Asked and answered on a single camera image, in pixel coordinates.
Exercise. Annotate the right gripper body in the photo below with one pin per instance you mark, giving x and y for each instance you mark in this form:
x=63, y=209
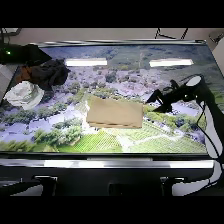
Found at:
x=176, y=95

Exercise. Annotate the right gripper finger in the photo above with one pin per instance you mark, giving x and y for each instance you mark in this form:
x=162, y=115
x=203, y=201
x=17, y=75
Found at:
x=156, y=96
x=164, y=108

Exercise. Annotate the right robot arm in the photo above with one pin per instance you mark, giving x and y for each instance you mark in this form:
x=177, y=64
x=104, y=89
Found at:
x=213, y=128

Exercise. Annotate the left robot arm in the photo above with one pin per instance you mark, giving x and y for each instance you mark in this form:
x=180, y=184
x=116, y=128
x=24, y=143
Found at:
x=19, y=188

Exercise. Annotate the tan folded garment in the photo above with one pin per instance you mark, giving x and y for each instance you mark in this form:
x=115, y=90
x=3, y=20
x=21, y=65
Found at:
x=115, y=113

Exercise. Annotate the dark grey garment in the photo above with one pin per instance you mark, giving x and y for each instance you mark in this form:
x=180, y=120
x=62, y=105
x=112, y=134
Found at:
x=50, y=74

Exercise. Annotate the white garment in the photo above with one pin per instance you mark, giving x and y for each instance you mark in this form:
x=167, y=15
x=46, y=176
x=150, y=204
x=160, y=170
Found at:
x=24, y=95

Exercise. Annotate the brown garment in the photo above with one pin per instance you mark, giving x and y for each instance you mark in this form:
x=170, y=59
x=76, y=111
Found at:
x=22, y=74

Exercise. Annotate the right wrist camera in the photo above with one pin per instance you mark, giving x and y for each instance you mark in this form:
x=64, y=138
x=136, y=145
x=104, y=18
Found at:
x=174, y=84

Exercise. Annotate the silver frame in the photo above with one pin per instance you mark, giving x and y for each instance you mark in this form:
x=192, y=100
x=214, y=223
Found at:
x=100, y=163

